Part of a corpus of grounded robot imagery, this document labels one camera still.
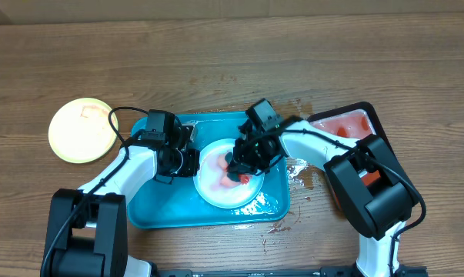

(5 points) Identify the yellow plate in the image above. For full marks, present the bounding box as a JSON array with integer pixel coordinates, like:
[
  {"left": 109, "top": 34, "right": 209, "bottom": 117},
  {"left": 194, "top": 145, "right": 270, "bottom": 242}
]
[{"left": 48, "top": 98, "right": 119, "bottom": 164}]

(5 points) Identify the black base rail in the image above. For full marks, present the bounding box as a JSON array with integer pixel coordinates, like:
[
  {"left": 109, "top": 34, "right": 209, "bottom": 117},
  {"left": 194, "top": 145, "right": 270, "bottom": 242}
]
[{"left": 139, "top": 261, "right": 429, "bottom": 277}]

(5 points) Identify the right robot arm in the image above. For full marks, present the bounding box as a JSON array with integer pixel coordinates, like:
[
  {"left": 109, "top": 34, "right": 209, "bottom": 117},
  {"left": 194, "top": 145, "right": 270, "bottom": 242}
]
[{"left": 223, "top": 99, "right": 428, "bottom": 276}]

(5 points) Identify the black tray with red liquid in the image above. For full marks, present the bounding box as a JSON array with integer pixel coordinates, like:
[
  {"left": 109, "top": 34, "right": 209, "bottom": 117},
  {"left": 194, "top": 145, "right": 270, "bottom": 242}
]
[{"left": 307, "top": 101, "right": 390, "bottom": 209}]

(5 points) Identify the teal plastic tray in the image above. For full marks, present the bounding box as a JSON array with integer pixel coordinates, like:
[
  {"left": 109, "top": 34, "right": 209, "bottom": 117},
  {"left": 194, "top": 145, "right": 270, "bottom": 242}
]
[{"left": 128, "top": 112, "right": 290, "bottom": 229}]

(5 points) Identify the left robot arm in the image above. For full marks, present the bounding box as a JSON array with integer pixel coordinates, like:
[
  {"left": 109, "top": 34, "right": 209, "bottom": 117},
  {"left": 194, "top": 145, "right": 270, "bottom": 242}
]
[{"left": 40, "top": 110, "right": 199, "bottom": 277}]

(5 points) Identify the light blue plate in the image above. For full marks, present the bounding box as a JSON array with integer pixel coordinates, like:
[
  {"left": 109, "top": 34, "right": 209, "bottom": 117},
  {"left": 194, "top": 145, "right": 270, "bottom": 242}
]
[{"left": 193, "top": 138, "right": 264, "bottom": 209}]

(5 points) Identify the pink and black sponge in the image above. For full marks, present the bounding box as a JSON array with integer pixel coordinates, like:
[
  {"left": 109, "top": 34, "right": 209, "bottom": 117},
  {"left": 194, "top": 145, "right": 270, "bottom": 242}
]
[{"left": 218, "top": 152, "right": 252, "bottom": 189}]

